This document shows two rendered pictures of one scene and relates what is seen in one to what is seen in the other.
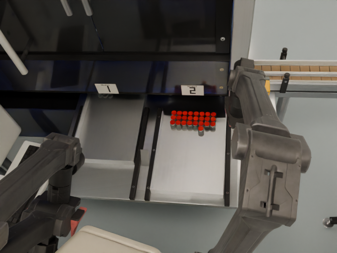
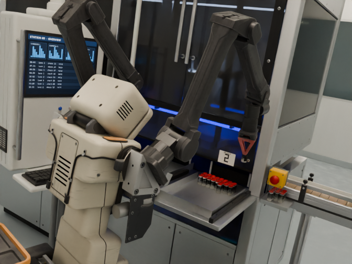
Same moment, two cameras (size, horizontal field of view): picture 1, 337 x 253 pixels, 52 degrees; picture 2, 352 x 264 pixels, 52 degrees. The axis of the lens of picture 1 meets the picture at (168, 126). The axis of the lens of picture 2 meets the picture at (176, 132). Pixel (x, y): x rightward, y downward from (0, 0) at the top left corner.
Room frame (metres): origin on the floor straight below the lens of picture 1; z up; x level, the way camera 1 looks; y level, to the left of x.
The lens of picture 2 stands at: (-0.85, -0.28, 1.51)
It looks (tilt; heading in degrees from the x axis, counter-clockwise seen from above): 14 degrees down; 14
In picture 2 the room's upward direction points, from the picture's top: 8 degrees clockwise
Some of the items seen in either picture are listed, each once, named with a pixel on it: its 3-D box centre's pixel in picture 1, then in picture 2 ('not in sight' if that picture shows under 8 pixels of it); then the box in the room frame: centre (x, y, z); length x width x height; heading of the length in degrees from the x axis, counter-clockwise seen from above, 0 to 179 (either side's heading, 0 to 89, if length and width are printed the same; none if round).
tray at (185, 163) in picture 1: (190, 151); (203, 192); (0.63, -0.06, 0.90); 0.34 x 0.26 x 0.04; 163
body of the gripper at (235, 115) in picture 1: (238, 106); (249, 125); (0.55, -0.21, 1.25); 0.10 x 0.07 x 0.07; 177
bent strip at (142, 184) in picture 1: (142, 169); (160, 183); (0.59, 0.13, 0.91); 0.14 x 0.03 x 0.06; 163
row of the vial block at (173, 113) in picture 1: (193, 116); (219, 182); (0.78, -0.11, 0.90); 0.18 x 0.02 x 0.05; 73
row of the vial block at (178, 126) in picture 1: (192, 126); (214, 184); (0.73, -0.09, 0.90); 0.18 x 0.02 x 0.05; 73
